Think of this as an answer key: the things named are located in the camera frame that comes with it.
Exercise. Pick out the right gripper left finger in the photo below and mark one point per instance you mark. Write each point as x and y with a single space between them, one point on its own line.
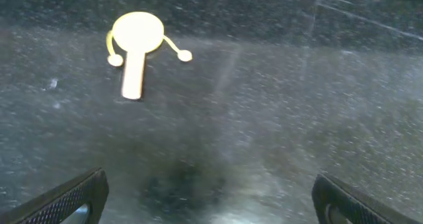
66 201

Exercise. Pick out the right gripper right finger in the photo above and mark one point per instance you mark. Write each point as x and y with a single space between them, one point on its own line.
350 207

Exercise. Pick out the yellow rattle drum toy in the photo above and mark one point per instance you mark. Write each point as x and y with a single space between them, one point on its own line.
137 32

